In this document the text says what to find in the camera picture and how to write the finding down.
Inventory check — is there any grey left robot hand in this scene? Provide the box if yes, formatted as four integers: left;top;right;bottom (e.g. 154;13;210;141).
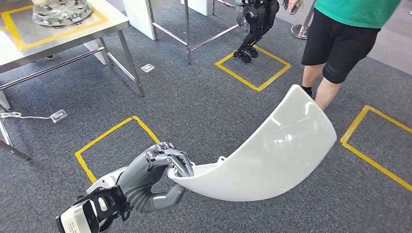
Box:
117;141;195;214

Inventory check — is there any person's hand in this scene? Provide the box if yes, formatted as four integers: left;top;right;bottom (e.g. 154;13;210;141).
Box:
287;0;304;16

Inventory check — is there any white curved plastic panel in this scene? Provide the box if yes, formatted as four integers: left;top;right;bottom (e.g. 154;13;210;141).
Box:
167;84;338;202

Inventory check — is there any steel workbench table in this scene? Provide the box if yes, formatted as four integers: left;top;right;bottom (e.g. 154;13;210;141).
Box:
0;0;145;162

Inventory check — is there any black humanoid robot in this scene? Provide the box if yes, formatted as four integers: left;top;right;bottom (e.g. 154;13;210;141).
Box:
234;0;281;64

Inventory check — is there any person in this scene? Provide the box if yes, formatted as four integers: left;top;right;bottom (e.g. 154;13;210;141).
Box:
288;0;403;112

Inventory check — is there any white panel table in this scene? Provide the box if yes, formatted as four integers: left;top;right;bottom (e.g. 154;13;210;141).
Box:
121;0;210;41

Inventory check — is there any yellow bench tape outline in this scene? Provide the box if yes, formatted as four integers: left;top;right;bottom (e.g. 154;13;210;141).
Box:
0;3;109;52

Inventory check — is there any grey wheel hubcap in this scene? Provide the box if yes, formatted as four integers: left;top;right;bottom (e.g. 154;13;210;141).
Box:
32;0;95;29

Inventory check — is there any chrome barrier post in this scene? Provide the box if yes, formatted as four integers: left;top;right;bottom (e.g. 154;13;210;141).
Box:
291;0;316;40

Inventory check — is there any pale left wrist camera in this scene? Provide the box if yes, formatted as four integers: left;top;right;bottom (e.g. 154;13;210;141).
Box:
55;184;133;233

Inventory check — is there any white socket cable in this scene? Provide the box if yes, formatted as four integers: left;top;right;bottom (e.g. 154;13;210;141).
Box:
0;111;52;121

